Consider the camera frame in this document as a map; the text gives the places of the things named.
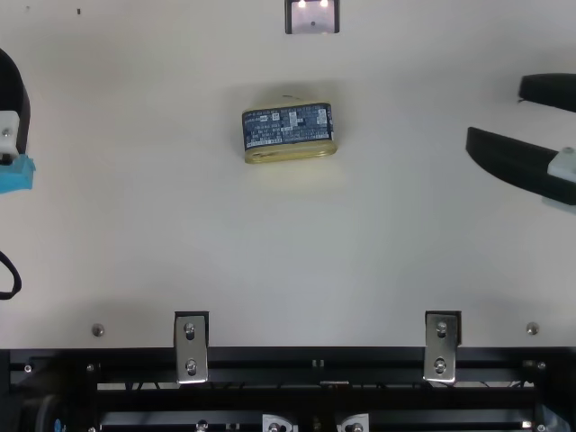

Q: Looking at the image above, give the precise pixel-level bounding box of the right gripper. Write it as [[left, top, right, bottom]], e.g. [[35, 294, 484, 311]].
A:
[[464, 72, 576, 211]]

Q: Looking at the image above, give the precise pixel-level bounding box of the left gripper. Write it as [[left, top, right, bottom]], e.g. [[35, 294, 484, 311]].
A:
[[0, 47, 38, 196]]

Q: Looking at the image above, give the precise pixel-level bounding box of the rectangular tin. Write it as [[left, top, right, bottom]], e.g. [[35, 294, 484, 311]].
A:
[[240, 91, 339, 166]]

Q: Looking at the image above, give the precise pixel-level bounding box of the black cable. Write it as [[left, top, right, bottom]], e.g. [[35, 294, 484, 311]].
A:
[[0, 249, 23, 301]]

